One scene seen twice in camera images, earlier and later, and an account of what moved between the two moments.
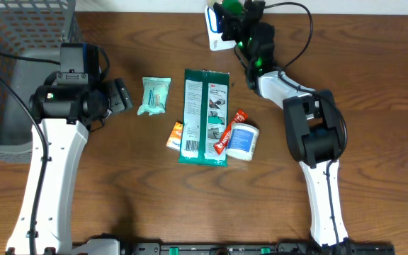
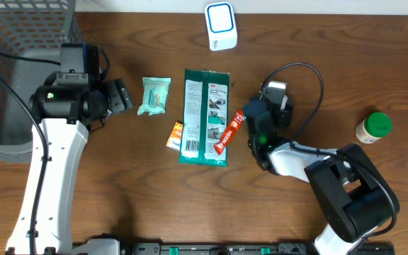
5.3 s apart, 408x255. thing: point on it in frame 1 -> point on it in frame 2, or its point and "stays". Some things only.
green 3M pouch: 206,105 stays
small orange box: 174,141 stays
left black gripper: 118,94 stays
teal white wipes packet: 155,91 stays
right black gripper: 231,23 -> 285,115
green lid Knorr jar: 234,7 -> 375,126
